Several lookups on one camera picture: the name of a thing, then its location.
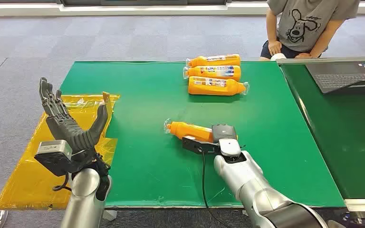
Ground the person's right hand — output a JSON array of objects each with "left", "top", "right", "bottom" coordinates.
[{"left": 268, "top": 40, "right": 283, "bottom": 57}]

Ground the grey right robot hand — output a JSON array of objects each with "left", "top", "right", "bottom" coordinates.
[{"left": 211, "top": 123, "right": 238, "bottom": 143}]

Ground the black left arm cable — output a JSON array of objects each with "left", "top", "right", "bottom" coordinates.
[{"left": 52, "top": 172, "right": 74, "bottom": 192}]

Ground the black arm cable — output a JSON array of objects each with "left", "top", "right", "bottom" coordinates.
[
  {"left": 201, "top": 151, "right": 232, "bottom": 228},
  {"left": 52, "top": 172, "right": 74, "bottom": 192}
]

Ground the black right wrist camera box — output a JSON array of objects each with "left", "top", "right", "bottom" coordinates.
[{"left": 182, "top": 136, "right": 221, "bottom": 155}]

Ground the person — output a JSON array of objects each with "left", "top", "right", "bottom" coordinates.
[{"left": 259, "top": 0, "right": 361, "bottom": 61}]

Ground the yellow plastic sheet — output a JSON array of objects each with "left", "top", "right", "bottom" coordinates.
[{"left": 0, "top": 92, "right": 121, "bottom": 211}]

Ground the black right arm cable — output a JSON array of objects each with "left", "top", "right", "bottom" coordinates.
[{"left": 201, "top": 151, "right": 232, "bottom": 228}]

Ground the orange bottle with clear cap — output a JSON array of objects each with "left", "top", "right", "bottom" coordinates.
[
  {"left": 163, "top": 118, "right": 215, "bottom": 144},
  {"left": 182, "top": 65, "right": 242, "bottom": 82},
  {"left": 185, "top": 54, "right": 242, "bottom": 68},
  {"left": 187, "top": 76, "right": 250, "bottom": 96}
]

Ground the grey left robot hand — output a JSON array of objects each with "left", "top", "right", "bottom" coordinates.
[{"left": 38, "top": 77, "right": 109, "bottom": 155}]

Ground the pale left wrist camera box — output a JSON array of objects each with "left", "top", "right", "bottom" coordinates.
[{"left": 34, "top": 140, "right": 74, "bottom": 178}]

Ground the green table mat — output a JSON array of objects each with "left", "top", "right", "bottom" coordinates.
[{"left": 59, "top": 60, "right": 346, "bottom": 209}]

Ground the dark laptop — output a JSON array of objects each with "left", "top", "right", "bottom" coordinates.
[{"left": 306, "top": 61, "right": 365, "bottom": 95}]

